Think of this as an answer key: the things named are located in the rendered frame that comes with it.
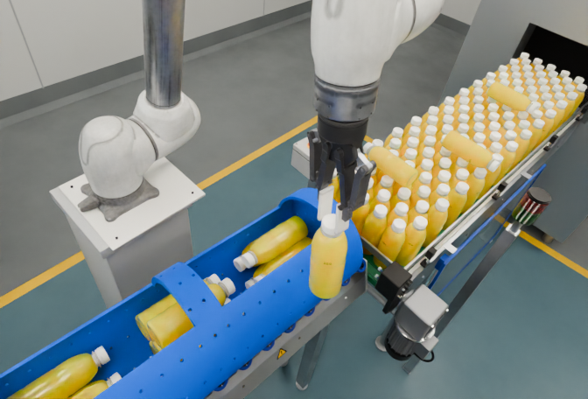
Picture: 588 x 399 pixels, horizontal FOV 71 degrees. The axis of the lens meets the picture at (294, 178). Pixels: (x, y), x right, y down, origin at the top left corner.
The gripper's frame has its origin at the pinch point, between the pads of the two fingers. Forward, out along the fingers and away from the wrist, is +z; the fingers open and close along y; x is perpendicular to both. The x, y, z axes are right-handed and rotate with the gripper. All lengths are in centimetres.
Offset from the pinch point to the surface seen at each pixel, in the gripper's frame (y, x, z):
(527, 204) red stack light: 12, 66, 28
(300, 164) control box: -52, 37, 38
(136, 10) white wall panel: -311, 79, 56
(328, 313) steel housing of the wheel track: -11, 14, 60
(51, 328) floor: -121, -61, 133
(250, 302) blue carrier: -9.3, -13.2, 26.4
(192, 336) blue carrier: -9.5, -27.0, 25.4
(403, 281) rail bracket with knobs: 0, 33, 49
